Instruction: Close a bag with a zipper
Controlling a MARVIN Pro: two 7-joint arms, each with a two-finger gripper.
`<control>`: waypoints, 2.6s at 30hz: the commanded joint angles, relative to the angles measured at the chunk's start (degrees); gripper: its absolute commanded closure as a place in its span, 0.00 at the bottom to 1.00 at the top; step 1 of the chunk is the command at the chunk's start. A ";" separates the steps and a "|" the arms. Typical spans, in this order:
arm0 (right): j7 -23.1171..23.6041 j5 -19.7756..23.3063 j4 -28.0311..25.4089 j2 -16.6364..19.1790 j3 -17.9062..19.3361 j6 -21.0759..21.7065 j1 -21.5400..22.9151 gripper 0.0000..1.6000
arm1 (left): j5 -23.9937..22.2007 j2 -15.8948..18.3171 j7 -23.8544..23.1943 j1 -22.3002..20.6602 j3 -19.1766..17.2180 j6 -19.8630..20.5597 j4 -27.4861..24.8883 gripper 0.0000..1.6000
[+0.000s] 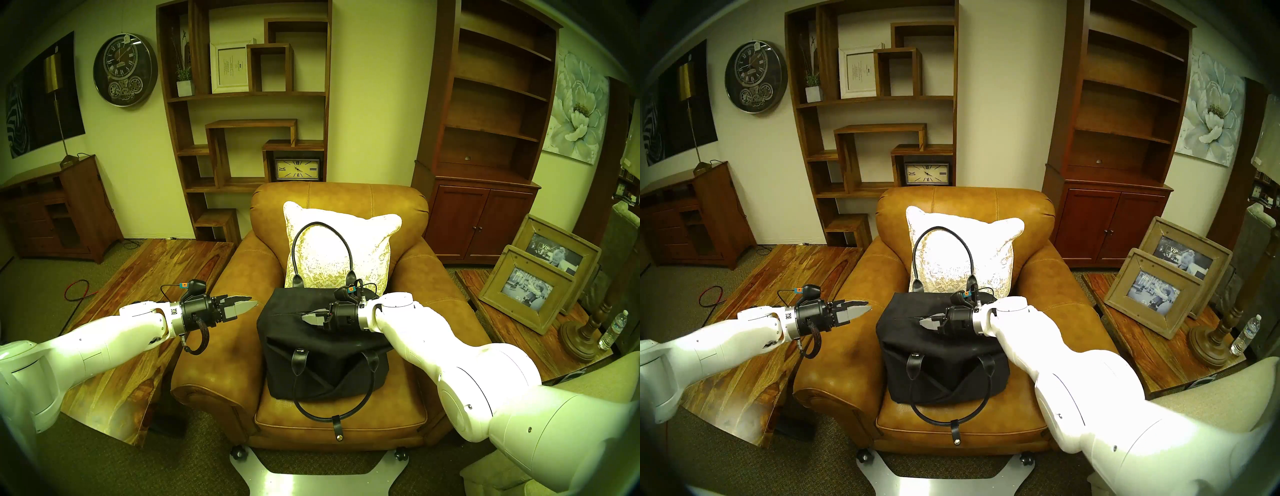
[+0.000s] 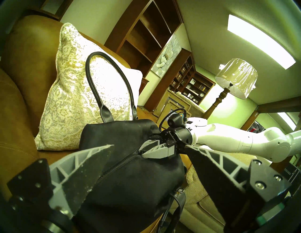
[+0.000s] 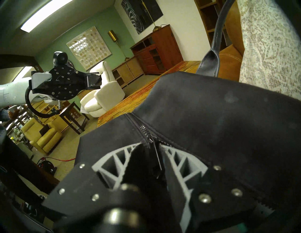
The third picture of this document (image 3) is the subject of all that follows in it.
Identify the black zipper handbag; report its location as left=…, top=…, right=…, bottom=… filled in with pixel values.
left=75, top=0, right=301, bottom=233

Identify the dark zebra wall painting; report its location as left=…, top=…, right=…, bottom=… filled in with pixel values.
left=121, top=0, right=164, bottom=35

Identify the red floor cable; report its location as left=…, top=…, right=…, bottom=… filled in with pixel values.
left=36, top=157, right=76, bottom=175

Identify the cream patterned cushion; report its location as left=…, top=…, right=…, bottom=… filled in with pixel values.
left=236, top=0, right=301, bottom=100

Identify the tan leather armchair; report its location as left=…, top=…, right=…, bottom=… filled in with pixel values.
left=218, top=0, right=246, bottom=82

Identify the dark wood end table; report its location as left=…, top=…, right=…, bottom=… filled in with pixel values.
left=59, top=101, right=90, bottom=135

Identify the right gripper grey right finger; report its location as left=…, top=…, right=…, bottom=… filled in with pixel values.
left=160, top=144, right=258, bottom=227

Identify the white dotted square wall art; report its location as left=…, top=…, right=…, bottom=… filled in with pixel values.
left=66, top=26, right=112, bottom=71

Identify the asymmetric wooden bookshelf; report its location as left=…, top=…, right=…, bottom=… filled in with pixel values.
left=194, top=0, right=230, bottom=51

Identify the fluorescent ceiling light panel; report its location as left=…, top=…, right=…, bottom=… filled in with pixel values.
left=21, top=0, right=74, bottom=33

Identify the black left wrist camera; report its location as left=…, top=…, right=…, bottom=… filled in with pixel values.
left=53, top=51, right=69, bottom=68

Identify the long rosewood coffee table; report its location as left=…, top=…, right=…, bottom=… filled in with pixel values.
left=97, top=61, right=201, bottom=127

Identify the cream leather recliner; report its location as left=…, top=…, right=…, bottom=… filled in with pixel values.
left=80, top=61, right=126, bottom=118

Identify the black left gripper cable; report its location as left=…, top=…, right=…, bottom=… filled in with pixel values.
left=25, top=86, right=60, bottom=118

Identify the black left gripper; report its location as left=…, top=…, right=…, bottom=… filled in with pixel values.
left=29, top=65, right=103, bottom=101

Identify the yellow fabric armchair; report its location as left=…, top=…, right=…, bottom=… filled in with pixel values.
left=21, top=117, right=63, bottom=155

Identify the dark red wood sideboard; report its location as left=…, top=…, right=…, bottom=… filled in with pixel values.
left=130, top=24, right=184, bottom=75

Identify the light wood low cabinet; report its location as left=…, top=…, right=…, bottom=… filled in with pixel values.
left=112, top=56, right=144, bottom=88

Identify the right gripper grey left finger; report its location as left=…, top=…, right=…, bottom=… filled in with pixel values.
left=41, top=142, right=156, bottom=215

